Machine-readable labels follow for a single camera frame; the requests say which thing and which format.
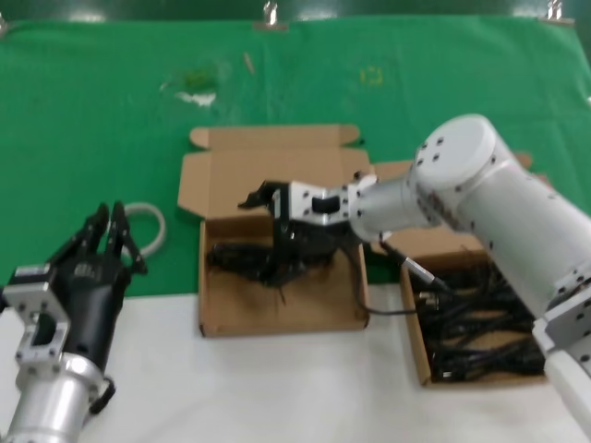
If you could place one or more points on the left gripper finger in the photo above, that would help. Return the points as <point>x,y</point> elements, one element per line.
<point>122,235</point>
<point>92,231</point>

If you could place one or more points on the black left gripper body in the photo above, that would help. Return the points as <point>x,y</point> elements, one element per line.
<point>90,304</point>

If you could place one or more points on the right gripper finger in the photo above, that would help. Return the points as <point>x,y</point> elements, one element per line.
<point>281,244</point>
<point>261,196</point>

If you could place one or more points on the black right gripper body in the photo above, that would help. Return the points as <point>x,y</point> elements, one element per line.
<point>318,240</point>

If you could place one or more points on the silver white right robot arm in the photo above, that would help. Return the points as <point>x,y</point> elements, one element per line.
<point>485,194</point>

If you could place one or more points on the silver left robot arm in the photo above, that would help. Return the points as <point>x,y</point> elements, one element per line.
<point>41,406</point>

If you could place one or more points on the cardboard box with holed flap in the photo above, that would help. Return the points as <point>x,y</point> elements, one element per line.
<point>277,157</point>

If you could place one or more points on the clear tape roll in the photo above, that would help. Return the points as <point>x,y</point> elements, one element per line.
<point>159,226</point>

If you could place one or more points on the green cloth mat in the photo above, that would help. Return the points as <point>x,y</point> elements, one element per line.
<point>92,115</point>

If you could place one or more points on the small wooden stick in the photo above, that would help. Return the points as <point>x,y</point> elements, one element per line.
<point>249,63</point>

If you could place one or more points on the metal binder clip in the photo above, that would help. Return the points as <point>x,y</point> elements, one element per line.
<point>554,20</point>
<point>270,27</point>

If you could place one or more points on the right silver wrist bracket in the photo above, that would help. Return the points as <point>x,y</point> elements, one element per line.
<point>300,203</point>

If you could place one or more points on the silver wrist bracket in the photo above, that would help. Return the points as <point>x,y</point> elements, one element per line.
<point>32,300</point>
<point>300,203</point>

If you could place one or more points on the left silver wrist bracket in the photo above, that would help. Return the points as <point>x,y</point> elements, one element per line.
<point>32,300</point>

